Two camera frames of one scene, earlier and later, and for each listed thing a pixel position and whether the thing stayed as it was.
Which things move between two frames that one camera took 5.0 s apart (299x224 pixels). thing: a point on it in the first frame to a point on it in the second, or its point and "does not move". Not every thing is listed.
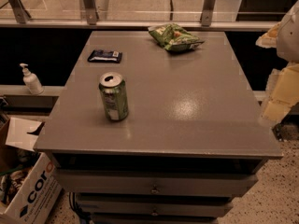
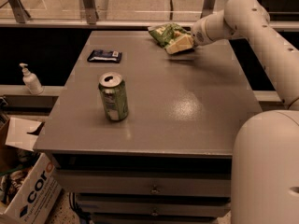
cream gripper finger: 269,39 to 206,30
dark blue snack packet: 101,55 does not move
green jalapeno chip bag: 174,37 does not move
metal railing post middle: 90,4 does not move
